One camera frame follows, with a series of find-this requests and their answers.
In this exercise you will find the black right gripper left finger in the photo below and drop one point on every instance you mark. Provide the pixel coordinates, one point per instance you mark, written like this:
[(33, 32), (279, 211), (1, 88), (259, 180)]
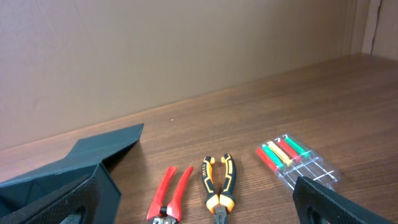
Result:
[(75, 202)]

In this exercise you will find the clear precision screwdriver set case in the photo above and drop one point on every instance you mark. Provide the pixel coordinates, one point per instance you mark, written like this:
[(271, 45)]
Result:
[(290, 159)]

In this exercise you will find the orange black pliers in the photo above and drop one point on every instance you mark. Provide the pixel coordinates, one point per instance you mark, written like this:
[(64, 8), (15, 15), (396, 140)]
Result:
[(220, 200)]

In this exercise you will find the dark teal hinged box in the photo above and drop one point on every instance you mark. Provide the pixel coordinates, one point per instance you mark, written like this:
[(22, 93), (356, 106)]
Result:
[(92, 156)]

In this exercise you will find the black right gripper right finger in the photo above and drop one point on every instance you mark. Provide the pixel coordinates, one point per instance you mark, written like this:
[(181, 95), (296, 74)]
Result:
[(317, 204)]

